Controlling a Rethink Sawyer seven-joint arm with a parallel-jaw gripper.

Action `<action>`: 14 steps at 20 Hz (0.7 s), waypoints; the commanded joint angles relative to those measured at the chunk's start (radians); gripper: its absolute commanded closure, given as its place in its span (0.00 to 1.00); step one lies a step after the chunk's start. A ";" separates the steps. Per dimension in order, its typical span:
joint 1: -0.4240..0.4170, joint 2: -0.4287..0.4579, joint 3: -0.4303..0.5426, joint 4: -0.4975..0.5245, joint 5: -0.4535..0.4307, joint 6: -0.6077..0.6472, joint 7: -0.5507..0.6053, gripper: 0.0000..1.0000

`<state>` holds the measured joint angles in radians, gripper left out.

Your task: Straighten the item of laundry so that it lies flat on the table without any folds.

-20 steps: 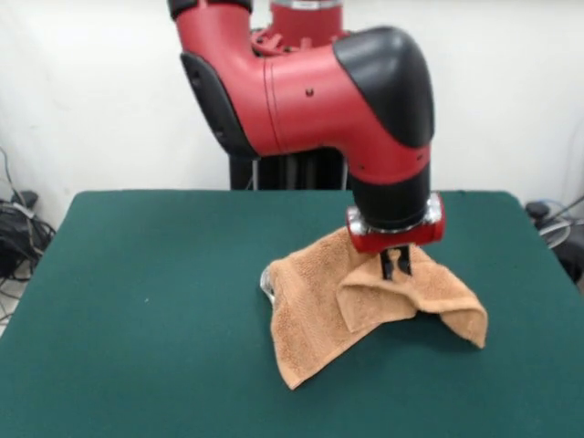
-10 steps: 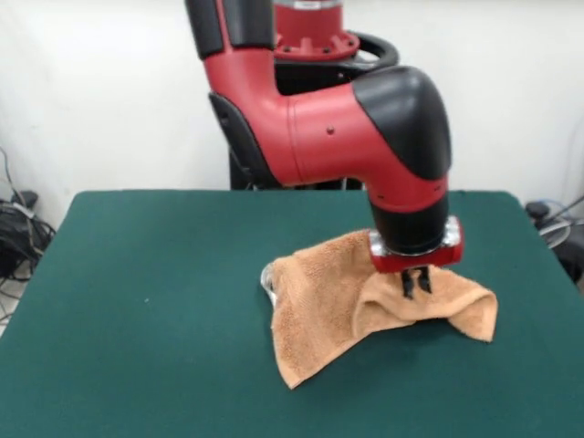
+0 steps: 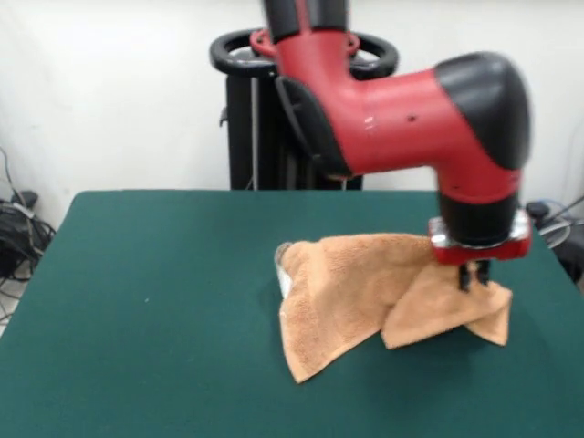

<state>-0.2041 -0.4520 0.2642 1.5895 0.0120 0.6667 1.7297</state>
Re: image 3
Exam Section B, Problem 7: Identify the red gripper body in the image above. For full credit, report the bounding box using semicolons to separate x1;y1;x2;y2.
431;225;533;267

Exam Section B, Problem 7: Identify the orange terry towel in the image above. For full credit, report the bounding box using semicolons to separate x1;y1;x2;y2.
272;232;514;385

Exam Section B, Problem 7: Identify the black floor object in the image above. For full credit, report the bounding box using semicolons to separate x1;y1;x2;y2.
554;236;584;293

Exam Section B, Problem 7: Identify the dark green tablecloth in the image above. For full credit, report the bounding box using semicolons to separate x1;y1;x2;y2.
0;190;584;438

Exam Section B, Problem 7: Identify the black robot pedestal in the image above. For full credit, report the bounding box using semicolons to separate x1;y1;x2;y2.
209;27;400;192

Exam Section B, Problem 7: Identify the black cable bundle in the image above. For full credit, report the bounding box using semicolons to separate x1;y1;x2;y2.
0;145;57;323

